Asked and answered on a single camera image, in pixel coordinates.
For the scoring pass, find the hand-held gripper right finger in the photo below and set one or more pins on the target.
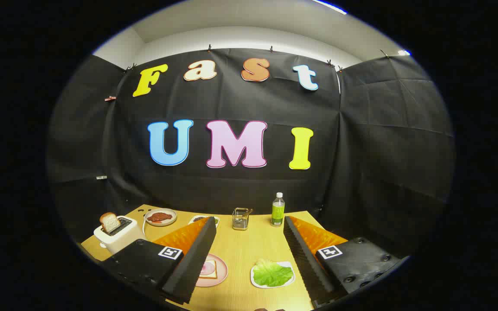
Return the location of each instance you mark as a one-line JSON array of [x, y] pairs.
[[307, 263]]

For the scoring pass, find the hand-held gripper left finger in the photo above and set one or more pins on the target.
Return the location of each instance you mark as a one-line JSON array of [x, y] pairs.
[[197, 255]]

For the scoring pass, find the green lettuce leaf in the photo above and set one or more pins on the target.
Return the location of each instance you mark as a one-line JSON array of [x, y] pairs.
[[272, 273]]

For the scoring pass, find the toasted bread slice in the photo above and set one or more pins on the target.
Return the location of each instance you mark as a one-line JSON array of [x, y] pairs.
[[110, 222]]

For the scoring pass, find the pink ham slice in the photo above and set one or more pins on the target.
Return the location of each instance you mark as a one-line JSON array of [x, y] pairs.
[[207, 268]]

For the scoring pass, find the white square plate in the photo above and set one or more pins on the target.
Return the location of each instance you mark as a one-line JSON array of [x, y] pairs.
[[289, 264]]

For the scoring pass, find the white bread slice under ham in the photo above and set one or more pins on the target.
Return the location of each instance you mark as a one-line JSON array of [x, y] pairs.
[[213, 273]]

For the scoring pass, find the pink round plate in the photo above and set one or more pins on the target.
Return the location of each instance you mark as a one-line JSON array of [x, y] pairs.
[[221, 272]]

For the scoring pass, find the white divided dish with beans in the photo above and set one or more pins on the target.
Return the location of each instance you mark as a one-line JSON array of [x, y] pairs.
[[194, 219]]

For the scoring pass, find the round white plate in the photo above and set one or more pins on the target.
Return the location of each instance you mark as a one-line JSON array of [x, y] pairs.
[[172, 216]]

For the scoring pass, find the brown meat steak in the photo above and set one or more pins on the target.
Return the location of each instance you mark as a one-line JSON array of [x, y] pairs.
[[157, 216]]

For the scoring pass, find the green label water bottle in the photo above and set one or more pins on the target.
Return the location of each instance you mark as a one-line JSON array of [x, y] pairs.
[[278, 211]]

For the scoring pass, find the white toaster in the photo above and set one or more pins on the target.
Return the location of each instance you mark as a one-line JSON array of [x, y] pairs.
[[123, 241]]

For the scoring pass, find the black backdrop cloth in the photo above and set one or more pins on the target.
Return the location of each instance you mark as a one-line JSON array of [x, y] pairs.
[[231, 103]]

